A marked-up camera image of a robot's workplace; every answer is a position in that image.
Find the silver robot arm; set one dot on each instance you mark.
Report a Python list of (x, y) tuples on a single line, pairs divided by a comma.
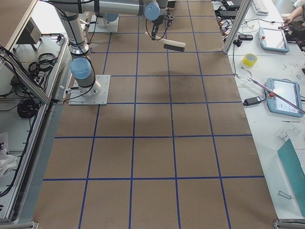
[(151, 13), (105, 12)]

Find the beige hand brush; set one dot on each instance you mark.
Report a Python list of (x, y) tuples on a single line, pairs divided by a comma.
[(169, 44)]

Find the grey metal box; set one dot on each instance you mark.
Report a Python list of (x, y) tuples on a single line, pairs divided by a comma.
[(31, 35)]

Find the far teach pendant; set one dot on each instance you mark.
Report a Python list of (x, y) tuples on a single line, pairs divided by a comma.
[(273, 40)]

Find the aluminium frame post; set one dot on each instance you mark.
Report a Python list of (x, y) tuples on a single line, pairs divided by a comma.
[(245, 5)]

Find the black power adapter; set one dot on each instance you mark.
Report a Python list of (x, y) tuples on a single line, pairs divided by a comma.
[(253, 101)]

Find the teach pendant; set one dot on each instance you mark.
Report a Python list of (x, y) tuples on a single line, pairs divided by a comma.
[(290, 91), (273, 40)]

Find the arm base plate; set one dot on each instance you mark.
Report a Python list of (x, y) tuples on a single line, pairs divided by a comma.
[(92, 96), (102, 25)]

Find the yellow tape roll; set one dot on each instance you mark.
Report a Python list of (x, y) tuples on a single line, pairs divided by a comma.
[(249, 60)]

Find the teal folder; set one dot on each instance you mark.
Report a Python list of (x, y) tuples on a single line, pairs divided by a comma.
[(291, 163)]

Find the near teach pendant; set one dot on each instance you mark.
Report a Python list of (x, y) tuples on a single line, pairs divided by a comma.
[(290, 91)]

